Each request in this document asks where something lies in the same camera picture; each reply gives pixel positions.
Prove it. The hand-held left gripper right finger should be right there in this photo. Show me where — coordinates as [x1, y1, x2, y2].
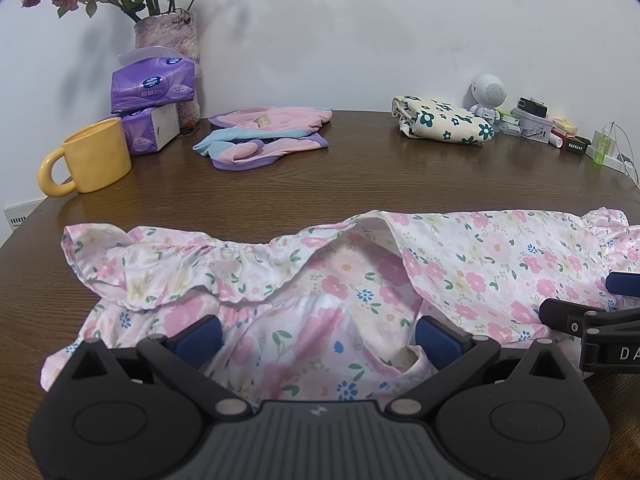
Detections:
[385, 314, 576, 418]

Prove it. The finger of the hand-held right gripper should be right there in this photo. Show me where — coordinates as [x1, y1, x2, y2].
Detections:
[604, 271, 640, 297]
[539, 297, 640, 337]

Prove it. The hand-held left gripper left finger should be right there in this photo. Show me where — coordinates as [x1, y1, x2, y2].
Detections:
[65, 314, 253, 419]

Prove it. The pink floral dress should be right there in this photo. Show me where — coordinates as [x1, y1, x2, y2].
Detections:
[40, 206, 640, 408]

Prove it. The white power strip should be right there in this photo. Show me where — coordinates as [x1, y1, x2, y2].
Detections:
[585, 147, 638, 173]

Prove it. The green bottle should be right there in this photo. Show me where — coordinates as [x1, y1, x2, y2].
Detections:
[594, 122, 616, 167]

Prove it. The pastel blue pink purple cloth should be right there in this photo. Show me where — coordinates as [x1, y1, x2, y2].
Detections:
[192, 126, 330, 171]

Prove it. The black charger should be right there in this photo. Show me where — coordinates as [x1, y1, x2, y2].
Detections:
[517, 97, 548, 117]

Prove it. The yellow mug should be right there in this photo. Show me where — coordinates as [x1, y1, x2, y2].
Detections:
[38, 116, 132, 197]

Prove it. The purple tissue pack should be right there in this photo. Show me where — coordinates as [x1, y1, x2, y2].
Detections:
[120, 104, 181, 157]
[110, 46, 197, 114]

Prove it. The cream cloth with green flowers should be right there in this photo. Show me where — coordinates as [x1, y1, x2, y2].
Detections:
[391, 95, 496, 147]

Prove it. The white round speaker figure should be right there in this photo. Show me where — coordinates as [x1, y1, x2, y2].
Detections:
[468, 74, 506, 121]

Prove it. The pink folded towel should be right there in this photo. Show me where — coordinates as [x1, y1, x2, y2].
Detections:
[207, 106, 334, 131]

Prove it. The pink glass vase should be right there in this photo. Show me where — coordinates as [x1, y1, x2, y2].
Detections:
[133, 10, 202, 123]

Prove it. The white charging cable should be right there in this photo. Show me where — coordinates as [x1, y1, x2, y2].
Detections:
[612, 122, 640, 186]

